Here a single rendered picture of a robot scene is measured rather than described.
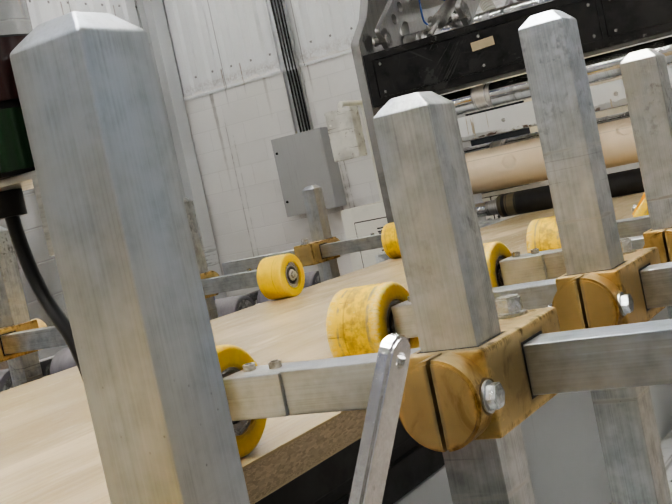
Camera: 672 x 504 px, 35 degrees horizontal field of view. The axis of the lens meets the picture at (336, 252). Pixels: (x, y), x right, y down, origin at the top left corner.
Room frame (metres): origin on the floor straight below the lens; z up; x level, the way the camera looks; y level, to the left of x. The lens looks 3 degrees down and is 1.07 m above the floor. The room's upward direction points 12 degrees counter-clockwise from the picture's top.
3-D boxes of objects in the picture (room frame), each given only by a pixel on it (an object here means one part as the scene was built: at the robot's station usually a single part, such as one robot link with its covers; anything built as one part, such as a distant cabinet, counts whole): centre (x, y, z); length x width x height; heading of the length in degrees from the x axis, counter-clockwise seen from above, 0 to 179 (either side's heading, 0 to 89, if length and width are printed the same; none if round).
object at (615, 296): (0.82, -0.20, 0.95); 0.14 x 0.06 x 0.05; 148
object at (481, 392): (0.61, -0.07, 0.95); 0.14 x 0.06 x 0.05; 148
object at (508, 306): (0.66, -0.10, 0.98); 0.02 x 0.02 x 0.01
